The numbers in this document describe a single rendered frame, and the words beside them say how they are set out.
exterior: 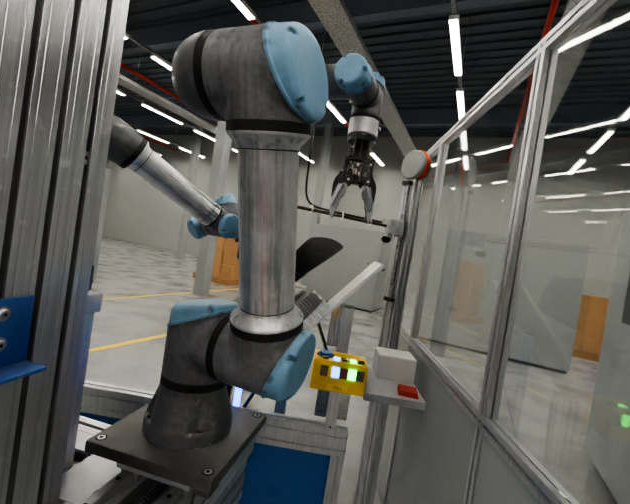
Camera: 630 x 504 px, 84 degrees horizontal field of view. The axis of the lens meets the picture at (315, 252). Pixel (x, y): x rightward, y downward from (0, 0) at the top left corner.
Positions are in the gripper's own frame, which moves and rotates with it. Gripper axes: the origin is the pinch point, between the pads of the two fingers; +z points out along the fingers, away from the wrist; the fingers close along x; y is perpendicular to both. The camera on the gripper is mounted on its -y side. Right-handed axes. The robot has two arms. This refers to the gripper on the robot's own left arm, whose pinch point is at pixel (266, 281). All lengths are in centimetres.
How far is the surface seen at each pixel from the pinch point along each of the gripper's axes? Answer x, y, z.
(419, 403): 20, 28, 67
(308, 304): 11.8, -1.7, 18.7
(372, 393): 9, 18, 57
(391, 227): 70, -1, 13
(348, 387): -9, 41, 29
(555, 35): 70, 83, -33
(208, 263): 137, -611, 60
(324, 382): -13.3, 37.0, 25.1
